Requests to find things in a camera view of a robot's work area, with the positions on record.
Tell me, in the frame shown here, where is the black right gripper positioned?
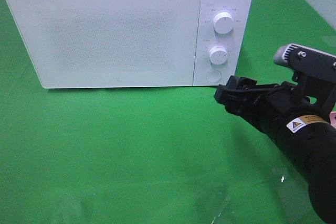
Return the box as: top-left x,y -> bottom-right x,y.
214,76 -> 330,140

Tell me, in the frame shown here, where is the white round door button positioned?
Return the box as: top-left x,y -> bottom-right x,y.
206,70 -> 222,83

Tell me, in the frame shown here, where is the white microwave door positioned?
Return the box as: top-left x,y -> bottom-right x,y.
7,0 -> 200,89

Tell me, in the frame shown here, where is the pink speckled plate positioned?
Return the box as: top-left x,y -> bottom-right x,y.
329,111 -> 336,128

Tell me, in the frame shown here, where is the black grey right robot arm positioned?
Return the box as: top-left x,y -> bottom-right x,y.
214,76 -> 335,223

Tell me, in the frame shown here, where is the upper white round knob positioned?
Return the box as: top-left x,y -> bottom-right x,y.
213,12 -> 234,34

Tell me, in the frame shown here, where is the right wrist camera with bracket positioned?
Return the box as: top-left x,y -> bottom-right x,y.
273,43 -> 335,114

